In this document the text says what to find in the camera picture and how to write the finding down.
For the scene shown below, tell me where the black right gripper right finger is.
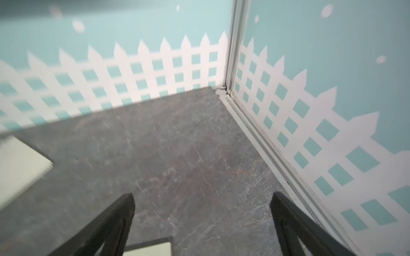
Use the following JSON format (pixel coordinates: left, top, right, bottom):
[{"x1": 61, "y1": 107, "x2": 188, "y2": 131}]
[{"x1": 270, "y1": 192, "x2": 354, "y2": 256}]

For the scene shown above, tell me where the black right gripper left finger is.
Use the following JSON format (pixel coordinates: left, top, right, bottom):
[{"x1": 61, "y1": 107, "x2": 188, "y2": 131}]
[{"x1": 50, "y1": 193, "x2": 135, "y2": 256}]

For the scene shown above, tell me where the small green spiral notebook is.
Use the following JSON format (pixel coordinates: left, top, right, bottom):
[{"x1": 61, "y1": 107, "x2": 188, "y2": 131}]
[{"x1": 123, "y1": 242, "x2": 172, "y2": 256}]

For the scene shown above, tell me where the cream spiral notebook with label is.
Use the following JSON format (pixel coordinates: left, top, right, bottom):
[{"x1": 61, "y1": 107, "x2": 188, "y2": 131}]
[{"x1": 1, "y1": 136, "x2": 53, "y2": 209}]

